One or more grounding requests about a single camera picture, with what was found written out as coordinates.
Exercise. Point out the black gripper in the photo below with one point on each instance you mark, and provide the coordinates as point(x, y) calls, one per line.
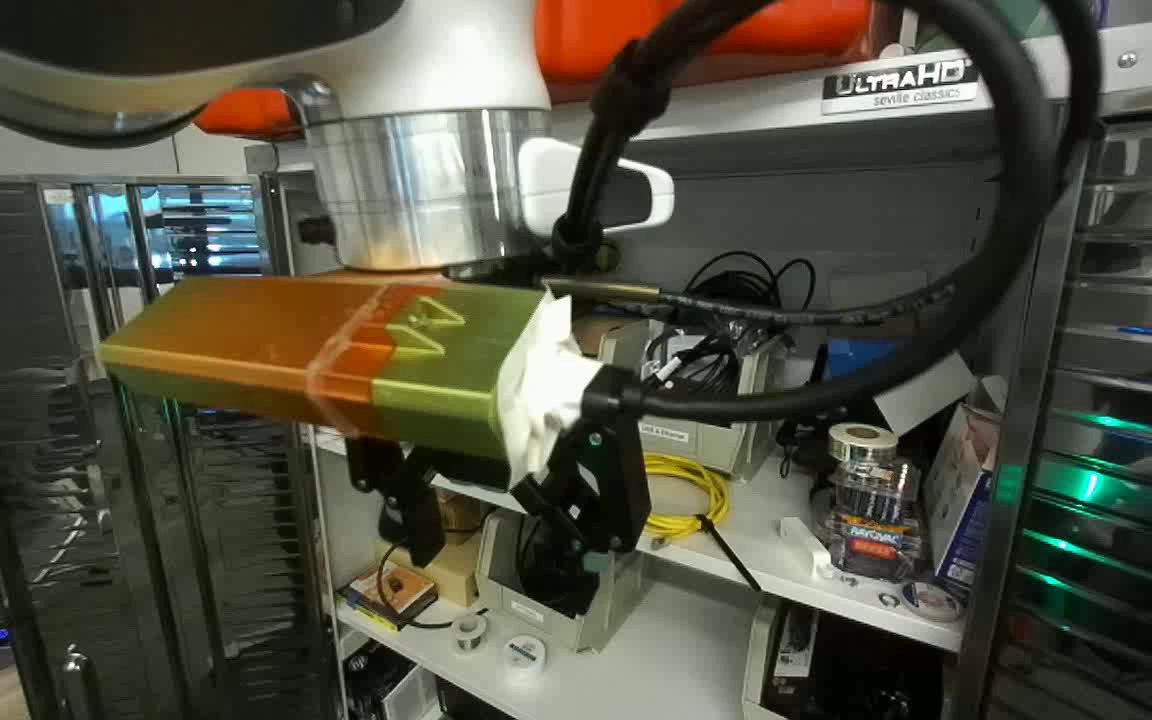
point(478, 471)

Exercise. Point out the tan wooden block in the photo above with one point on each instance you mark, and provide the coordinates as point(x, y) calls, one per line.
point(457, 561)

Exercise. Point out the battery pack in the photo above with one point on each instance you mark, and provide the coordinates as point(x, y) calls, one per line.
point(869, 543)

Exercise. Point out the blue box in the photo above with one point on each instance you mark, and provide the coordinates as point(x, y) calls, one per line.
point(857, 362)

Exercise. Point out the white printed package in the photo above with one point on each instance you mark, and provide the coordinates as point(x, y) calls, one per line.
point(963, 502)

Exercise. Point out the shiny metal tray rack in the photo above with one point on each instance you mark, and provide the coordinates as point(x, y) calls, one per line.
point(1120, 403)

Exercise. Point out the grey metal shelf unit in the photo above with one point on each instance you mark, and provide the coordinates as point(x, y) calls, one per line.
point(681, 661)

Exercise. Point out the dark metal tray rack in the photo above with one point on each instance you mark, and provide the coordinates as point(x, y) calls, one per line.
point(203, 533)

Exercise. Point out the small brown square part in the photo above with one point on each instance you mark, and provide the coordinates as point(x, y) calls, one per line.
point(399, 598)

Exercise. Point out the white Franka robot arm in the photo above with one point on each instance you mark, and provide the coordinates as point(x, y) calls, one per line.
point(442, 52)

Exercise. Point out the white printed gripper adapter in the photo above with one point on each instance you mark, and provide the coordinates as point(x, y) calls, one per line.
point(543, 387)

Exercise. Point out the white label tape roll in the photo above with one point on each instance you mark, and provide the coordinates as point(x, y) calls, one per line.
point(842, 444)

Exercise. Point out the large orange plastic bin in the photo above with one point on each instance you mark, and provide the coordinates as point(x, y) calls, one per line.
point(578, 37)

